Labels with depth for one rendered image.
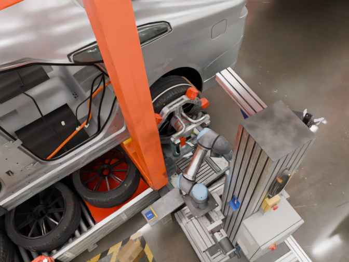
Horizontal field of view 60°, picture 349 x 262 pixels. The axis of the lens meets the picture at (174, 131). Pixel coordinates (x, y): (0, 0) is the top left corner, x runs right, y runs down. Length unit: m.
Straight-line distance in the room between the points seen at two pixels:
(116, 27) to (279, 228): 1.53
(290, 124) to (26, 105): 2.56
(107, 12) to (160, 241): 2.49
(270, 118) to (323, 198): 2.29
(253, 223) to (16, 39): 1.90
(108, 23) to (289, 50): 3.82
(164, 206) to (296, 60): 2.94
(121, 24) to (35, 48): 0.89
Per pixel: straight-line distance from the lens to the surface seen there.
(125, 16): 1.40
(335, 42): 5.24
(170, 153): 3.41
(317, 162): 3.85
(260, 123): 1.46
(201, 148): 2.26
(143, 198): 3.08
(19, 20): 2.32
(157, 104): 2.63
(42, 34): 2.22
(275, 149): 1.40
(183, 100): 2.67
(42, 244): 3.09
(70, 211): 3.07
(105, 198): 3.01
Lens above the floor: 3.22
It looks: 57 degrees down
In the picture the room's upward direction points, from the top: 7 degrees counter-clockwise
